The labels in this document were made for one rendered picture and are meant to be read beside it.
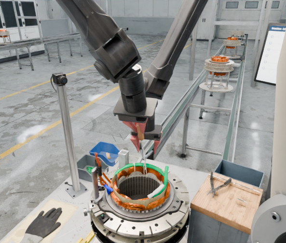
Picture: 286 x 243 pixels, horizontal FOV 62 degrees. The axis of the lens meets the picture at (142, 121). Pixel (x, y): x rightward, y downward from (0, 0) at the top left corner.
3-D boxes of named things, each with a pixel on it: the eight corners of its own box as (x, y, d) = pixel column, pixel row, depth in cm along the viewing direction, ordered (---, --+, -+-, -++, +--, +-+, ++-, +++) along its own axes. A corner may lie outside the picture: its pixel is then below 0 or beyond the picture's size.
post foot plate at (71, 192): (88, 190, 124) (88, 189, 124) (73, 199, 118) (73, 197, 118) (80, 182, 130) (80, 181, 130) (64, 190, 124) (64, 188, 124)
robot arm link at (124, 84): (124, 77, 48) (146, 65, 50) (107, 64, 53) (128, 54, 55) (129, 102, 53) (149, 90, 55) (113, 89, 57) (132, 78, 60)
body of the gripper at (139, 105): (121, 101, 64) (115, 78, 59) (158, 103, 61) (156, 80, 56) (113, 117, 60) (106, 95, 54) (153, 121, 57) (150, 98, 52)
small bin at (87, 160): (110, 170, 139) (109, 159, 136) (97, 184, 128) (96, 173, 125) (87, 164, 145) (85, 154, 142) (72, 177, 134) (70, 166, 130)
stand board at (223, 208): (210, 176, 94) (210, 170, 93) (262, 195, 84) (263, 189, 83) (189, 208, 79) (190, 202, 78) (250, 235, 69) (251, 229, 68)
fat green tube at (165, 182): (165, 169, 81) (165, 164, 80) (176, 172, 80) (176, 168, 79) (145, 196, 70) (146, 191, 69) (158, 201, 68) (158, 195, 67)
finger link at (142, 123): (130, 121, 70) (124, 97, 63) (154, 124, 68) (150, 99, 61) (123, 139, 65) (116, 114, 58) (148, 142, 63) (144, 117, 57)
